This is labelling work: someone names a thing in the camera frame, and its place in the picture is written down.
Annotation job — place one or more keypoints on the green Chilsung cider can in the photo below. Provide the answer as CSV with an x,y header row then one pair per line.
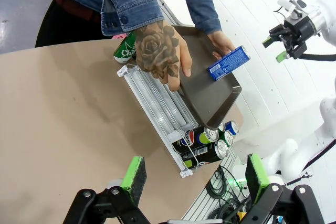
x,y
125,49
228,138
222,127

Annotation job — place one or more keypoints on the person's left forearm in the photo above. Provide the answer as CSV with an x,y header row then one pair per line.
x,y
199,3

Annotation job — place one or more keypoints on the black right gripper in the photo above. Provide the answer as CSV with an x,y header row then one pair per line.
x,y
300,31

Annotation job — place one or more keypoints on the person's left hand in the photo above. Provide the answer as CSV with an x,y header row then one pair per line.
x,y
221,43

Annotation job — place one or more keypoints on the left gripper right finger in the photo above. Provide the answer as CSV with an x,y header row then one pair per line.
x,y
258,179

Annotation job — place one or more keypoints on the white can dispenser rack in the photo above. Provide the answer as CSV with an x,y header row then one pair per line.
x,y
155,103

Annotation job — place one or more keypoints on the person's right forearm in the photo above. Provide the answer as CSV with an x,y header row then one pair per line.
x,y
134,1

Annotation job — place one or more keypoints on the person's tattooed right hand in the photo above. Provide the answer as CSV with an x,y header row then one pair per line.
x,y
157,48

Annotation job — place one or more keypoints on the black Pepsi lime can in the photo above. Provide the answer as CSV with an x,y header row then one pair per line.
x,y
204,154
194,138

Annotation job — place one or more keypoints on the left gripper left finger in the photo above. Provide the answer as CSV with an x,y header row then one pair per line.
x,y
131,176

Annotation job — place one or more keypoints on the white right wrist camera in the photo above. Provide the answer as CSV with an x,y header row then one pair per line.
x,y
288,6

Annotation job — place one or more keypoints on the dark brown serving tray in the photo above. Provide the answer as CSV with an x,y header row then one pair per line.
x,y
207,98

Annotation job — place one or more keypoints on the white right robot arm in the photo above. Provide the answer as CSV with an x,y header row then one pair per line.
x,y
325,11

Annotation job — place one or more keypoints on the blue Pocari Sweat can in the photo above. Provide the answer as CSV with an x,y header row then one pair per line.
x,y
232,127
228,62

